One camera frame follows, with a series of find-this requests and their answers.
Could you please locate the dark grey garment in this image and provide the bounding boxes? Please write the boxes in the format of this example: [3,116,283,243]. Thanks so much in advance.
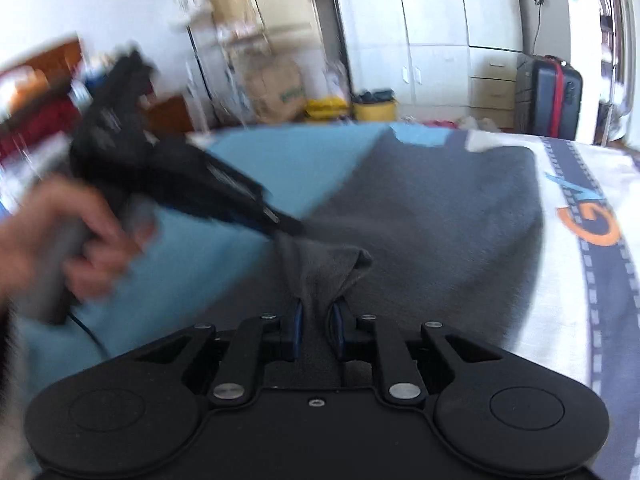
[273,131,547,386]

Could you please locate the person's left hand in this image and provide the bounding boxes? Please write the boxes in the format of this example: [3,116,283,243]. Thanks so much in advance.
[1,176,156,314]

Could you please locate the light blue sheet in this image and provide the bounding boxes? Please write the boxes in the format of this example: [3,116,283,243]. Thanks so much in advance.
[1,122,483,394]

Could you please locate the white metal shelf rack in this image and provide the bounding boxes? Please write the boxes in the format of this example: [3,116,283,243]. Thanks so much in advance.
[169,0,255,127]

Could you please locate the brown paper bag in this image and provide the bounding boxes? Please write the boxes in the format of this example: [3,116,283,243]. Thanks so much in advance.
[244,58,307,124]

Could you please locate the white patterned bed cover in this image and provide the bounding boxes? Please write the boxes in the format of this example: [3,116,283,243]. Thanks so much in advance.
[466,130,639,479]

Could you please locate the brown cardboard boxes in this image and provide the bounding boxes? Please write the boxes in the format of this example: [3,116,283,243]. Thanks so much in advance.
[209,0,322,61]

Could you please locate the yellow bag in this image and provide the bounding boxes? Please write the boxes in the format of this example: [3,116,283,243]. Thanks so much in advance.
[304,96,350,122]

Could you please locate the yellow bucket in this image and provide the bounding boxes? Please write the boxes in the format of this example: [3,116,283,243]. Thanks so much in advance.
[352,89,397,122]

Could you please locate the white wardrobe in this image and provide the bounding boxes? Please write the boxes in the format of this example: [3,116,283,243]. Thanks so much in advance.
[335,0,523,129]

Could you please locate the black suitcase with red strap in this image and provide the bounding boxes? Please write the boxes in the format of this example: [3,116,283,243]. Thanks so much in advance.
[514,54,582,141]

